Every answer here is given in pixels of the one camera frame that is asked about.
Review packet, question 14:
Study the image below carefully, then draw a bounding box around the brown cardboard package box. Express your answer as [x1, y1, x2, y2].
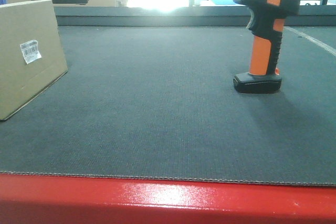
[1, 0, 68, 121]

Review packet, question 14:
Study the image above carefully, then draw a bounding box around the red metal conveyor table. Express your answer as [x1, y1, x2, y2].
[1, 6, 335, 223]

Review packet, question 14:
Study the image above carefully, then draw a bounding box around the dark grey conveyor belt mat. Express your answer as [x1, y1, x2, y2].
[1, 26, 335, 186]

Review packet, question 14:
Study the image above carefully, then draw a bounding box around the orange black barcode scanner gun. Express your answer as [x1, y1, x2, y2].
[233, 0, 300, 93]

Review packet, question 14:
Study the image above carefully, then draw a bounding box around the white barcode label sticker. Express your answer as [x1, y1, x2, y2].
[20, 40, 41, 64]

